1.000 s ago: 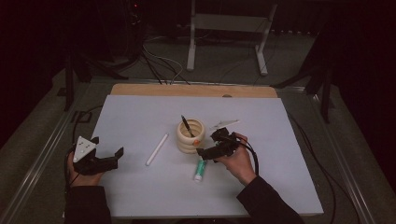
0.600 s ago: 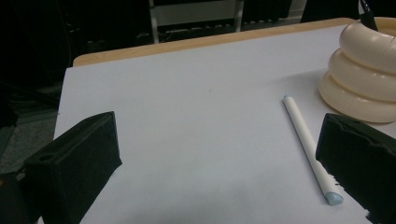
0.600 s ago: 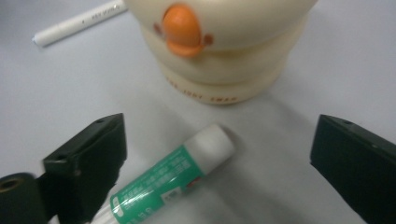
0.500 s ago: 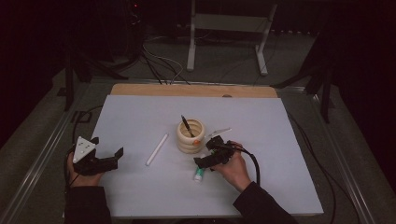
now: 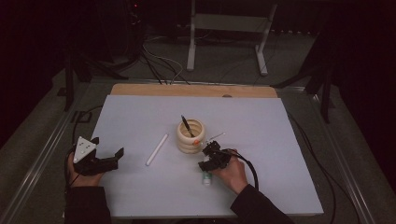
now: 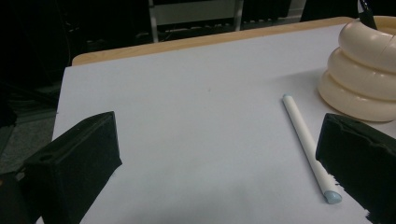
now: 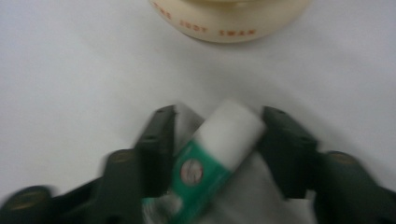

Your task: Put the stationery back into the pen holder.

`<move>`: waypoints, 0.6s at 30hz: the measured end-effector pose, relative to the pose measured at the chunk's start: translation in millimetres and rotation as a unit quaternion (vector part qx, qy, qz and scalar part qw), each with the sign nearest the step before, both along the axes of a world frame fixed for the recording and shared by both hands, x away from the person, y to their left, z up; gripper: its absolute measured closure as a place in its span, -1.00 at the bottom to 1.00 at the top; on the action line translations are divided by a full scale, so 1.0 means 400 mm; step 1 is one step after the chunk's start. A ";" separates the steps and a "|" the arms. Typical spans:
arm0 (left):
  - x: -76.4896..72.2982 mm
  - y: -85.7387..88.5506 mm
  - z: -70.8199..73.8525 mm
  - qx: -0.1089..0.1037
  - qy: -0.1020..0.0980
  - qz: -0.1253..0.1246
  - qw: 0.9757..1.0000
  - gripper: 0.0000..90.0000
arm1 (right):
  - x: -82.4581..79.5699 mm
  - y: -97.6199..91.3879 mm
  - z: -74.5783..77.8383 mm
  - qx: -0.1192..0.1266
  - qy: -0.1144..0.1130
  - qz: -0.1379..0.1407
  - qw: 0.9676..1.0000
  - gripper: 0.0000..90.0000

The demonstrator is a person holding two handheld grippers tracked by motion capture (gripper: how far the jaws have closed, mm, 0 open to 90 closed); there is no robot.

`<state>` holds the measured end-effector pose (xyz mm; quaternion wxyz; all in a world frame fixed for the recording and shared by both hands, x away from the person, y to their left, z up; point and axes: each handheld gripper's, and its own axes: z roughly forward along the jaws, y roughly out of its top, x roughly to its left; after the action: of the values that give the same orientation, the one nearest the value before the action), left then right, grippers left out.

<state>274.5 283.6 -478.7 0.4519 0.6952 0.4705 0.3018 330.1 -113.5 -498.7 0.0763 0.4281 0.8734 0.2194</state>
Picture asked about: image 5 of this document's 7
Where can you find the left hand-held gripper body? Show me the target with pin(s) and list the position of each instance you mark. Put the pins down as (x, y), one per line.
(88, 165)

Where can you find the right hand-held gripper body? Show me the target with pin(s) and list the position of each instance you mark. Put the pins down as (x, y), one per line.
(224, 157)

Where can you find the green and white tube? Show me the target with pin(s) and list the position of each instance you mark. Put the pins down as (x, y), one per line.
(207, 179)

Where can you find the cream ribbed pen holder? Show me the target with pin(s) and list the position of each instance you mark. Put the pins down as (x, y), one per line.
(190, 144)

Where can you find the black pen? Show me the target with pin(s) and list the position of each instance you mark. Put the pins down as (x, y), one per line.
(187, 126)

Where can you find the white pen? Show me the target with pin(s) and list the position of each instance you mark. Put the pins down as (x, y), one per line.
(156, 150)

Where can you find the person's left hand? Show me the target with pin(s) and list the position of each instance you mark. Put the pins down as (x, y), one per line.
(82, 180)

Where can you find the person's right hand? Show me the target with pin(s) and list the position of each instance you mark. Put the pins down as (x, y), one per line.
(233, 175)

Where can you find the black tripod stand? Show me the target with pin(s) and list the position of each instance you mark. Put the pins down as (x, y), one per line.
(70, 77)
(325, 93)

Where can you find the white metal stand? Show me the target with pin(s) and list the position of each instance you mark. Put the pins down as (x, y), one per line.
(229, 22)

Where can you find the aluminium floor rail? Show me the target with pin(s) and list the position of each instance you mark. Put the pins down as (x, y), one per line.
(345, 168)
(37, 161)

